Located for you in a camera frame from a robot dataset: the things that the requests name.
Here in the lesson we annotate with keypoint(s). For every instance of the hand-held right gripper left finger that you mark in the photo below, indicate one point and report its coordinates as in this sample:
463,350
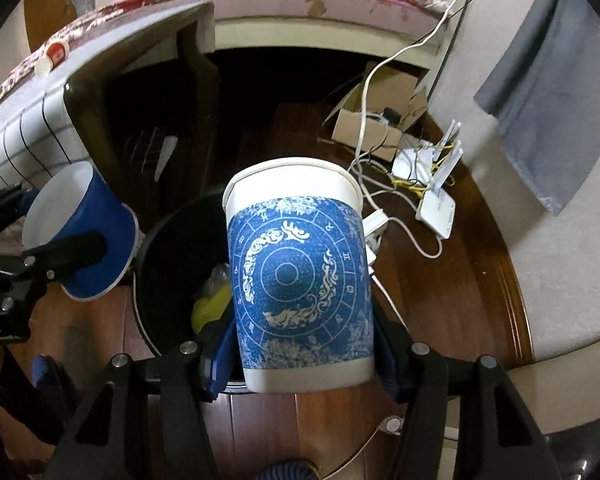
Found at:
219,357

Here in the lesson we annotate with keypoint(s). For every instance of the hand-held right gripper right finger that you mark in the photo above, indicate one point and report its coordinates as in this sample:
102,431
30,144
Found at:
386,367

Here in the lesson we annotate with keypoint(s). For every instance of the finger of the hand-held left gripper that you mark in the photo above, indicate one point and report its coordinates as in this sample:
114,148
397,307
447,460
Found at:
70,252
5,205

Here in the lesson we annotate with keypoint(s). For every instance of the plain blue paper cup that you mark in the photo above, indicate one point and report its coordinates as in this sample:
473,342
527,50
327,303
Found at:
97,240

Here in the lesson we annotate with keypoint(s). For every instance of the black trash bin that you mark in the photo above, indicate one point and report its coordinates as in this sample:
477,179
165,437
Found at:
170,270

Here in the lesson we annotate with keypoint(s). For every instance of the blue patterned paper cup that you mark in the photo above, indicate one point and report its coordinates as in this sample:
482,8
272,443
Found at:
300,270

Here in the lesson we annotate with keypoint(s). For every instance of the yellow plastic wrapper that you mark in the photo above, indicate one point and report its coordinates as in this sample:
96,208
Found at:
210,310

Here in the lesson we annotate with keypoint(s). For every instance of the table with white grid cover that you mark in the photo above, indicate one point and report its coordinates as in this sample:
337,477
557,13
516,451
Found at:
10,145

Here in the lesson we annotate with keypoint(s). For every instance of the white power strip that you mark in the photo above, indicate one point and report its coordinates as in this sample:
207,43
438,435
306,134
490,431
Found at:
375,232

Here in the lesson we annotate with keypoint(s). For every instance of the red paper cup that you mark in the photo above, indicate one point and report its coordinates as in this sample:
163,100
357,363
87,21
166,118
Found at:
55,54

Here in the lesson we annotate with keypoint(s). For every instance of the white router with antennas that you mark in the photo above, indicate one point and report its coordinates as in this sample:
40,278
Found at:
436,212

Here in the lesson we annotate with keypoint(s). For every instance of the small white modem box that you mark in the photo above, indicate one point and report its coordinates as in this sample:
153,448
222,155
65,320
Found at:
411,164

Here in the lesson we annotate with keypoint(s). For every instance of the cardboard box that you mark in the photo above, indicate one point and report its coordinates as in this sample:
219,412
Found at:
365,130

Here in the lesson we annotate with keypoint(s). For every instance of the grey hanging cloth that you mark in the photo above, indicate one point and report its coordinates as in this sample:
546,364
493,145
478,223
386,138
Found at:
560,95

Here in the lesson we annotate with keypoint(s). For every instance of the bed with floral sheet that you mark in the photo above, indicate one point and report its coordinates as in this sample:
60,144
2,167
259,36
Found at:
330,5

